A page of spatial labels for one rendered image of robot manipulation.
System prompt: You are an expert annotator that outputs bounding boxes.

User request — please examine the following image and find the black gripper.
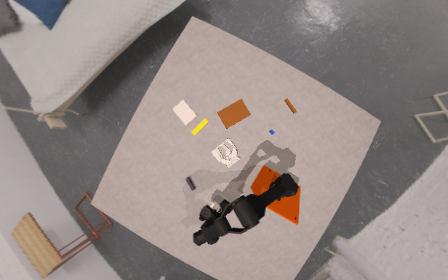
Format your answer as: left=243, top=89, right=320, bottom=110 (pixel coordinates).
left=204, top=199, right=233, bottom=224

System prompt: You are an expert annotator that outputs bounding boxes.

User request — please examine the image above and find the orange-brown rounded bar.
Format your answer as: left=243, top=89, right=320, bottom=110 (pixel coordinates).
left=284, top=99, right=297, bottom=114

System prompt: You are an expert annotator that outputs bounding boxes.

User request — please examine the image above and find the yellow flat bar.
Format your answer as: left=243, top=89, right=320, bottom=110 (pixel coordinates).
left=191, top=119, right=208, bottom=136

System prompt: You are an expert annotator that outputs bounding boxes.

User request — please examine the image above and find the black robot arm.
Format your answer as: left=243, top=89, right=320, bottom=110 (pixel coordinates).
left=193, top=173, right=299, bottom=246

